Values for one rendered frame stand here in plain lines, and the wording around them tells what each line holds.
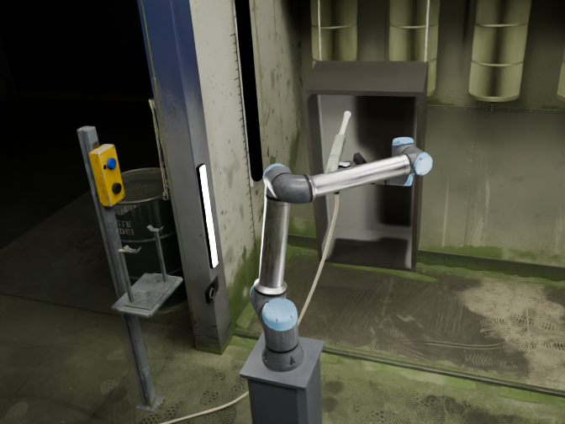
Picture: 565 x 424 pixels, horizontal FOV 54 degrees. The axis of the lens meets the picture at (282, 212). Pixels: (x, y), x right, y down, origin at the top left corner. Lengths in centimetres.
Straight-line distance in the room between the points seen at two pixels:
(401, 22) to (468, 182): 127
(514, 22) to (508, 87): 40
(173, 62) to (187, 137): 38
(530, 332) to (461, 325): 41
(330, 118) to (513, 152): 159
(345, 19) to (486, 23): 92
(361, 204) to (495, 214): 111
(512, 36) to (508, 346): 192
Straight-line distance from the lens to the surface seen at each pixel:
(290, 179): 217
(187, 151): 290
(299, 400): 253
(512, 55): 393
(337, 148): 258
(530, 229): 428
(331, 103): 324
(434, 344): 359
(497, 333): 375
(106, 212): 267
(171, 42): 277
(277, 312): 238
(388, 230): 372
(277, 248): 238
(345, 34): 406
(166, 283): 287
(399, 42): 396
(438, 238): 425
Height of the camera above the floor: 235
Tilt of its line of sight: 27 degrees down
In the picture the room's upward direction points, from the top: 4 degrees counter-clockwise
